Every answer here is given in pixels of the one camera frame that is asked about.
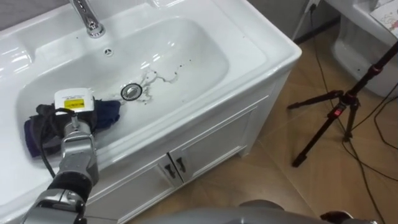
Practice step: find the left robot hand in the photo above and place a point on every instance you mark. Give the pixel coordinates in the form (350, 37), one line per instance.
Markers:
(73, 101)

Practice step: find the dark blue cleaning cloth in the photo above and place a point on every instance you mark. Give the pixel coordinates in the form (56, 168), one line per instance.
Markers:
(107, 113)

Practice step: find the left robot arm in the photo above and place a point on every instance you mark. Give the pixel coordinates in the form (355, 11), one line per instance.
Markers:
(73, 174)

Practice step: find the chrome sink drain plug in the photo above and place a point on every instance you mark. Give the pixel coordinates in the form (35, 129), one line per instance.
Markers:
(131, 92)

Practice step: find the chrome faucet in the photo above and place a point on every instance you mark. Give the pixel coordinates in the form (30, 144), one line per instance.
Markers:
(88, 18)

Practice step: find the white sink vanity cabinet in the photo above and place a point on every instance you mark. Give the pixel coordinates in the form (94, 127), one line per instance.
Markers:
(174, 102)

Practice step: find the white toilet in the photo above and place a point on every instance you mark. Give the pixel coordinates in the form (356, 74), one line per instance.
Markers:
(360, 40)

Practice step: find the printed paper sheet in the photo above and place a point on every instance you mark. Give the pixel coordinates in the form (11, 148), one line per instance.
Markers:
(387, 14)

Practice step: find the black camera tripod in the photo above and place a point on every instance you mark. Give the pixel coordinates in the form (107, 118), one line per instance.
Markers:
(345, 102)

